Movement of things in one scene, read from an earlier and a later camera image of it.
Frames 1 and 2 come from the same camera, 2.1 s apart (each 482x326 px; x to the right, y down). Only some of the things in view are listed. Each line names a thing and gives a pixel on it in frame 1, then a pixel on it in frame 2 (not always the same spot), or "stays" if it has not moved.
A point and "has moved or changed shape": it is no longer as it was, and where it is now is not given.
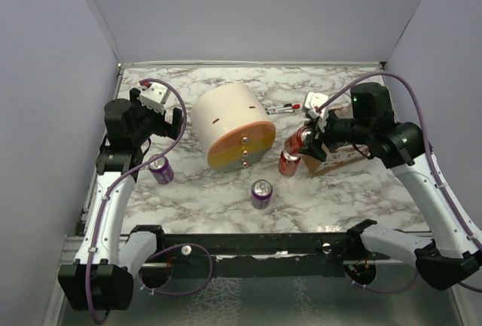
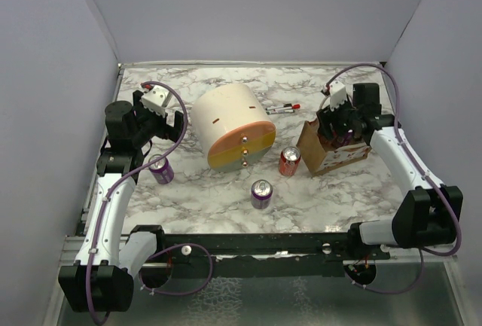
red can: (288, 163) stays
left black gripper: (165, 128) stays
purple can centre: (261, 193) stays
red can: (298, 140) has moved or changed shape
